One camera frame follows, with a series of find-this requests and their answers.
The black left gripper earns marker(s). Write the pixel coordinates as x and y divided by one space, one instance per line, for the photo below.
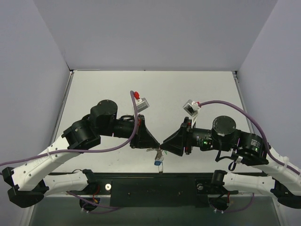
140 131

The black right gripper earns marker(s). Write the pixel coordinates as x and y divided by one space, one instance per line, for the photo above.
186 136

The blue plastic key tag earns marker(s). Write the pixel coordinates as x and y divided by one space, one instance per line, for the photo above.
157 162

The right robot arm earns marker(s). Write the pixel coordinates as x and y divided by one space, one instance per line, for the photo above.
256 167

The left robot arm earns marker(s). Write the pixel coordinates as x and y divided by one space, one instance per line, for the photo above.
33 180

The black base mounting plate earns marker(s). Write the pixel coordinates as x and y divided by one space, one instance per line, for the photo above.
155 190

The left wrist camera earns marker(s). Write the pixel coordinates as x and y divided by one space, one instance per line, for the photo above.
141 103

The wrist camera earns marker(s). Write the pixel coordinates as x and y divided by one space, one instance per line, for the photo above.
141 103
191 107

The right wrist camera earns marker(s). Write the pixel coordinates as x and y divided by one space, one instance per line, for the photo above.
191 107

